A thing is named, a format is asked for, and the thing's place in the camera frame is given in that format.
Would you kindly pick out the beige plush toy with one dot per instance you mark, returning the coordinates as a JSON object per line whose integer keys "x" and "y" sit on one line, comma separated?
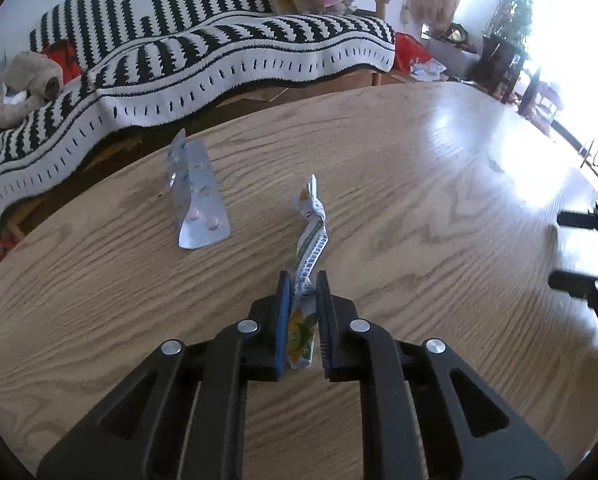
{"x": 29, "y": 72}

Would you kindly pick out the white papers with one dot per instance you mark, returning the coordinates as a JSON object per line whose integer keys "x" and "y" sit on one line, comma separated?
{"x": 429, "y": 70}

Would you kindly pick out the green potted plant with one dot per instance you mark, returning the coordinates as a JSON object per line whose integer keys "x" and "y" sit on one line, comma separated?
{"x": 516, "y": 10}

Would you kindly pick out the red cushion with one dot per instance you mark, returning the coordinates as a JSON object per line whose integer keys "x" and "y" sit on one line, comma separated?
{"x": 61, "y": 57}

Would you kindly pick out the silver pill blister pack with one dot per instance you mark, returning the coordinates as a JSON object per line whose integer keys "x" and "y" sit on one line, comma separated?
{"x": 199, "y": 195}

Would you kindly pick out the red plastic bag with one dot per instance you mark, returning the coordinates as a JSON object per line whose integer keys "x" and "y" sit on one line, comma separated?
{"x": 409, "y": 52}

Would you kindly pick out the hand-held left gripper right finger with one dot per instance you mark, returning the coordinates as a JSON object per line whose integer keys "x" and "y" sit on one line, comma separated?
{"x": 324, "y": 320}

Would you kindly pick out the dark thin-legged chair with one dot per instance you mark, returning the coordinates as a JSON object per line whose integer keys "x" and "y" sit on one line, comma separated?
{"x": 536, "y": 92}

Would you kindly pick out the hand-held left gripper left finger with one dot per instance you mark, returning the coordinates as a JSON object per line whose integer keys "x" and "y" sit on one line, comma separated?
{"x": 281, "y": 320}

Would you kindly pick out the twisted printed wrapper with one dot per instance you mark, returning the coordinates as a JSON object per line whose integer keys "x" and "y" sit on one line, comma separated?
{"x": 311, "y": 240}

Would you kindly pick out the black white striped sofa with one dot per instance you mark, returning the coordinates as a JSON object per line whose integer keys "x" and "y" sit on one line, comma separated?
{"x": 204, "y": 55}

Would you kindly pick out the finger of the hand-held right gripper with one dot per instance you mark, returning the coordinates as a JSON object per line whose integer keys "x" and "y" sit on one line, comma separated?
{"x": 569, "y": 281}
{"x": 574, "y": 219}

